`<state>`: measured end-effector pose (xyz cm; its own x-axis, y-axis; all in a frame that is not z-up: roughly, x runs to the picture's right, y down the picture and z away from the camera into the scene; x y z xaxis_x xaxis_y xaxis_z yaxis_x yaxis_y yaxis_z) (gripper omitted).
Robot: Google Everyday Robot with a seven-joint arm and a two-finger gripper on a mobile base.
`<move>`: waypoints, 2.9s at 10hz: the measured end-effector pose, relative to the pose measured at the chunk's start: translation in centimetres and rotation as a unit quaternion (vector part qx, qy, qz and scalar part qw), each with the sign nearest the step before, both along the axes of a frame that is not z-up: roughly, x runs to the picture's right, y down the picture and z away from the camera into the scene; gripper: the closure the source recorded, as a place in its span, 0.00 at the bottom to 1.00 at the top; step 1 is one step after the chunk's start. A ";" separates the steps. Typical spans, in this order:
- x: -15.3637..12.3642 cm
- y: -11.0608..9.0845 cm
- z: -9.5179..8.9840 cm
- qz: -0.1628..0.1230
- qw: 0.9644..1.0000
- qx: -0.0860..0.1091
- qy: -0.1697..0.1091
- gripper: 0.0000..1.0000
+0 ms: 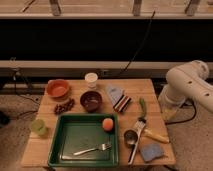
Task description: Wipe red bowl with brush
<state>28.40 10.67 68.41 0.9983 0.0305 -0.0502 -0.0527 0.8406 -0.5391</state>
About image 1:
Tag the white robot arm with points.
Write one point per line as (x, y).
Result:
(186, 81)

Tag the dark brown bowl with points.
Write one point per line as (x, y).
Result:
(91, 101)

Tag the orange red bowl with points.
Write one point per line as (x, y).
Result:
(57, 88)

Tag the white plastic cup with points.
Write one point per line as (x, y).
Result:
(91, 80)

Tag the striped folded cloth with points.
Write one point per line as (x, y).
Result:
(117, 97)

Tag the green pepper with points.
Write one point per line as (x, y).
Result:
(143, 107)

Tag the orange ball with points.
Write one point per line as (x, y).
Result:
(107, 124)

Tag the bunch of dark grapes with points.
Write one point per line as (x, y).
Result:
(61, 108)

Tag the green plastic tray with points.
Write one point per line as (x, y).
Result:
(76, 132)

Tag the silver fork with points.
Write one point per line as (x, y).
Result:
(101, 147)

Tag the wooden table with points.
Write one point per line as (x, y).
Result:
(37, 149)

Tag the blue sponge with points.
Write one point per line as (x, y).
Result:
(151, 151)

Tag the green plastic cup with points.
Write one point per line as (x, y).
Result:
(38, 127)

